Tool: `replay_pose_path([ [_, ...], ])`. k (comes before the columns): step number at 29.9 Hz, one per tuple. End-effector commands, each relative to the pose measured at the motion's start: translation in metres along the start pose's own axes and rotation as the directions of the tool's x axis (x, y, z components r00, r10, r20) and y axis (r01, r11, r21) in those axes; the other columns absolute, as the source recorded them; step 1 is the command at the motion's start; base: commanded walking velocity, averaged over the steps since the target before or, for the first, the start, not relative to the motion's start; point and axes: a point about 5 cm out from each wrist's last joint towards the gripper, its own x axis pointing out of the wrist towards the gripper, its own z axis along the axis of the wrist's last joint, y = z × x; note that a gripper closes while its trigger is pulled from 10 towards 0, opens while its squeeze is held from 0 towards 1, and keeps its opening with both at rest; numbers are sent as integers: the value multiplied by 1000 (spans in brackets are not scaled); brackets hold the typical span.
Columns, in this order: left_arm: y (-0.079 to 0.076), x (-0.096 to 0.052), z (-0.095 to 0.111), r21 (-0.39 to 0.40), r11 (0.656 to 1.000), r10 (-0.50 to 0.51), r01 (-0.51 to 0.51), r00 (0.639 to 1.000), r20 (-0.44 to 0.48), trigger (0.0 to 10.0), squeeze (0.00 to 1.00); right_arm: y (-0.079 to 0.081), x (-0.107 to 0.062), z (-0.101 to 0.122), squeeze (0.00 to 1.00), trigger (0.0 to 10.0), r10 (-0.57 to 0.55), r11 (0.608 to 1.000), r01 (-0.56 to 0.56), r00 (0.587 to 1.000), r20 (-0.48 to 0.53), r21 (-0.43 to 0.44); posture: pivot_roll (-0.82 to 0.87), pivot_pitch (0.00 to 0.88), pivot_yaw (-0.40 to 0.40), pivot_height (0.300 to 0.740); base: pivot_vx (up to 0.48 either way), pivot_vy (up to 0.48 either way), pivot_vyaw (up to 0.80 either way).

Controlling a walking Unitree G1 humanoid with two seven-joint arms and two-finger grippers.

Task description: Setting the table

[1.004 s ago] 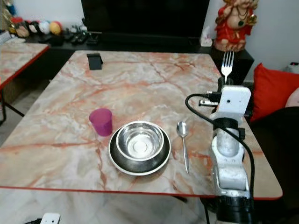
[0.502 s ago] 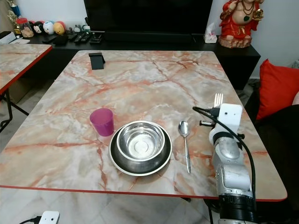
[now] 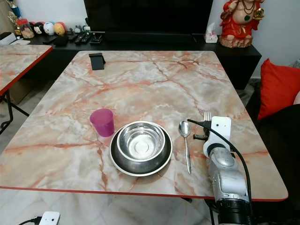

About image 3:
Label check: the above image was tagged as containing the silver metal spoon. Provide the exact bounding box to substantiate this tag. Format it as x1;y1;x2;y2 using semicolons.
178;121;192;175

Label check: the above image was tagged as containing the stainless steel bowl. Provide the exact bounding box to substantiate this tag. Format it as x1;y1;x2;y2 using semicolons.
116;122;166;162

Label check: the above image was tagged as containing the stainless steel plate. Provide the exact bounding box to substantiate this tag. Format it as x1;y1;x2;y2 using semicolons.
109;120;173;177

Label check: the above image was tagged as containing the black television console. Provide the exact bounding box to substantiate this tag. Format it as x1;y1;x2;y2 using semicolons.
22;32;263;90

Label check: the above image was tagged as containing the dark sofa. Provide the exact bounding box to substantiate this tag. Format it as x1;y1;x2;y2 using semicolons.
257;92;300;207

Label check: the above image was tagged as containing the red cushion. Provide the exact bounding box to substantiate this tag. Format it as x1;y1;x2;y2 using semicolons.
256;58;300;120

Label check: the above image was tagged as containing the white tissue pack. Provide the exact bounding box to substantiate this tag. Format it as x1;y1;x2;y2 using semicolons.
204;22;219;44

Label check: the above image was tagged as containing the pink plastic cup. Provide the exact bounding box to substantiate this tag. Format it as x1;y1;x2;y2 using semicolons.
90;108;115;137

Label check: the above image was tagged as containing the red laughing buddha statue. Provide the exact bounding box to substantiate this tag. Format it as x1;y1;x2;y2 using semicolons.
218;0;266;49

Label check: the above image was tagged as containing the marble folding side table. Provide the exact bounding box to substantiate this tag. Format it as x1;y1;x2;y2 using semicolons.
0;44;54;134

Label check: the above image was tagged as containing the white flat box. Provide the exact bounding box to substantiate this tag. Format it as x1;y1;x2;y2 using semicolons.
0;32;31;46

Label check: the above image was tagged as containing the black flat television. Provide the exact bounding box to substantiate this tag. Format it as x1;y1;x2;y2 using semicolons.
83;0;214;35

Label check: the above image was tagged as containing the black phone stand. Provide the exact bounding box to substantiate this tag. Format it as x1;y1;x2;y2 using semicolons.
89;53;106;71

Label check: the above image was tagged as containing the jar with red lid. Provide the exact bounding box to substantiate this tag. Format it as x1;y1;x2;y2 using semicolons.
15;18;34;39

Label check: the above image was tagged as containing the gold trophy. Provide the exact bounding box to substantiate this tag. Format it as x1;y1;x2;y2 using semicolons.
7;0;23;22

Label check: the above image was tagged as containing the black and white toy ball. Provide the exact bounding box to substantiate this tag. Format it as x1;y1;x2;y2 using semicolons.
32;22;45;36

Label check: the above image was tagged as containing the white and blue toy ball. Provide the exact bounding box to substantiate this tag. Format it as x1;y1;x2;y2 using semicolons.
43;22;55;36

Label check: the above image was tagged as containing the orange toy ball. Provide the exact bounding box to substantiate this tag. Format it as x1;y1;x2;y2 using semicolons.
53;22;67;36

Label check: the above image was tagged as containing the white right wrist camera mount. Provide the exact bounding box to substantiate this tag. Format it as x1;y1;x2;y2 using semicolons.
203;116;232;158

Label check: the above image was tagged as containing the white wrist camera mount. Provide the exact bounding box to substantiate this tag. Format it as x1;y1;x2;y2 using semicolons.
38;211;61;225
203;116;232;158

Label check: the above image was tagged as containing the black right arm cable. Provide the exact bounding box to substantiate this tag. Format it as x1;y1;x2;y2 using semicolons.
187;119;253;200

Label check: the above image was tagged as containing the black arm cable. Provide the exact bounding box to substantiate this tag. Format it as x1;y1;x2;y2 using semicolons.
187;119;253;200
19;216;41;225

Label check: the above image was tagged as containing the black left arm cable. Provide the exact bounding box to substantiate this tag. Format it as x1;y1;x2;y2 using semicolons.
19;216;41;225

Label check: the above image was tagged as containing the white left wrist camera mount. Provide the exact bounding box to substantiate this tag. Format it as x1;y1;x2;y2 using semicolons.
38;211;61;225

